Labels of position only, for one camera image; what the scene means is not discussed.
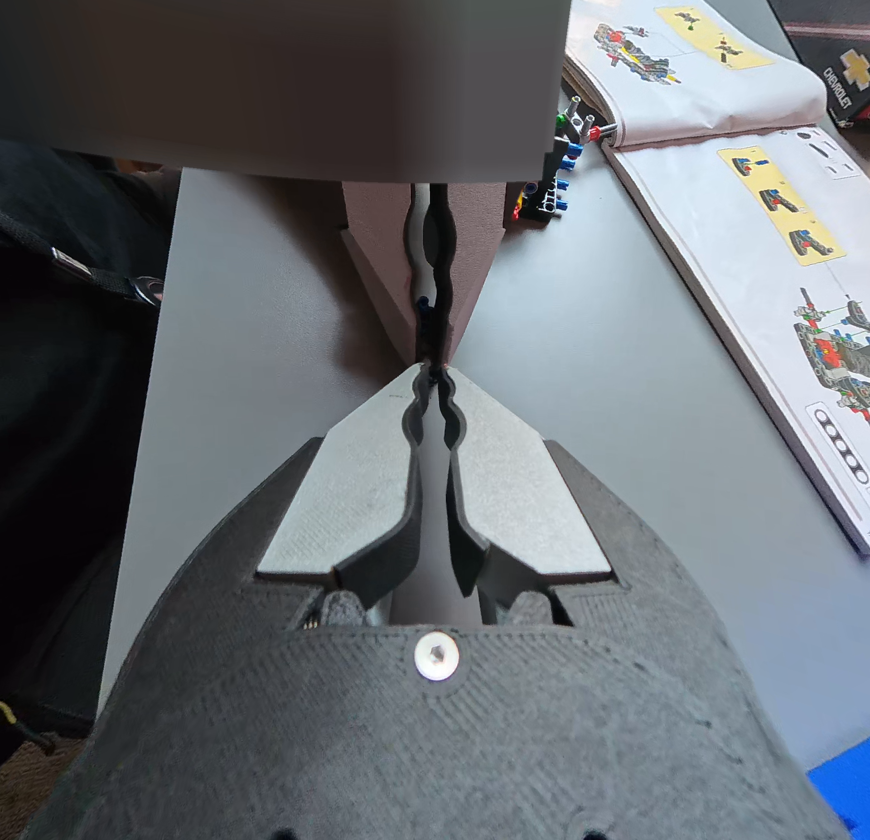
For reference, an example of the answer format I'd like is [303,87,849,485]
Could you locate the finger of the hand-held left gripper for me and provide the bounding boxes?
[427,182,508,367]
[340,182,425,365]

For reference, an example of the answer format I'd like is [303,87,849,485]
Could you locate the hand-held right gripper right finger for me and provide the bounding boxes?
[437,366,614,625]

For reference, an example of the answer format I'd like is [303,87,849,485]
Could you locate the blue storage bin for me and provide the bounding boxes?
[807,738,870,840]

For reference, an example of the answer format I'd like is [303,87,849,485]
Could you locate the small black lego subassembly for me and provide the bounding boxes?
[416,295,439,382]

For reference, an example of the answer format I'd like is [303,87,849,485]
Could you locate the lego set box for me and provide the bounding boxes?
[751,0,870,129]

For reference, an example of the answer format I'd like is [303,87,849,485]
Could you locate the lego chassis assembly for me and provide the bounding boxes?
[513,94,606,226]

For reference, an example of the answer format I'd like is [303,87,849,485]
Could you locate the lego instruction booklet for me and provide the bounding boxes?
[563,0,870,555]

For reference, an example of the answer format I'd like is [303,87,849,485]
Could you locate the black harness strap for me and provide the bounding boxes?
[0,211,164,309]

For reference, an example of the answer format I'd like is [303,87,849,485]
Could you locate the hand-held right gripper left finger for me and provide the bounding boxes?
[257,364,432,610]

